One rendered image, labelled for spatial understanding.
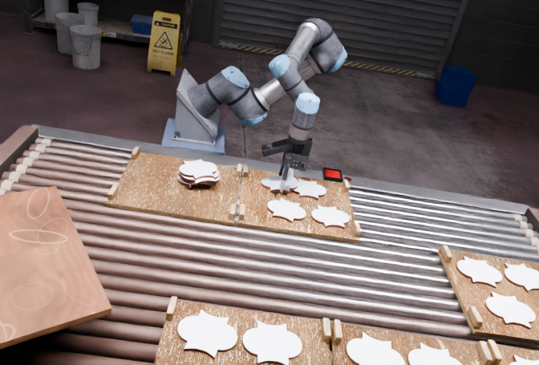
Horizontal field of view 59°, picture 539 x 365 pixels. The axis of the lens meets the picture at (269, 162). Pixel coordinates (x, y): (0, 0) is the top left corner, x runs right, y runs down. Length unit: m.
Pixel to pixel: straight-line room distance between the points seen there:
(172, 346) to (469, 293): 0.90
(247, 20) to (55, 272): 5.32
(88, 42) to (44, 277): 4.05
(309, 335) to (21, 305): 0.67
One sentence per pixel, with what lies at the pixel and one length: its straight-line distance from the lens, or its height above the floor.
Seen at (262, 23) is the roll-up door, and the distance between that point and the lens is 6.31.
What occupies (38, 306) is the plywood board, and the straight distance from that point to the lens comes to 1.17.
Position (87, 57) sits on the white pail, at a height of 0.13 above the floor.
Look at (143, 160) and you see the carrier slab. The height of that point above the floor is 0.94.
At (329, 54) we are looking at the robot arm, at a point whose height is 1.34.
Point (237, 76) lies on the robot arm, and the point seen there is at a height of 1.19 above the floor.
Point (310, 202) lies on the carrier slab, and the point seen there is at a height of 0.94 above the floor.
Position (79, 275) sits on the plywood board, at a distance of 1.22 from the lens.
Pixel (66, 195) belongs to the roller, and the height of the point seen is 0.91.
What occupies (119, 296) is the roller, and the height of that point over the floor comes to 0.92.
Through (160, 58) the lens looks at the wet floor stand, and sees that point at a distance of 5.20.
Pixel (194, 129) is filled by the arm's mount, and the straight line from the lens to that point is 2.09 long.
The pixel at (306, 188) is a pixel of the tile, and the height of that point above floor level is 0.95.
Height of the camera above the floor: 1.88
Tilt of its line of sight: 29 degrees down
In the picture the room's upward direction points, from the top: 12 degrees clockwise
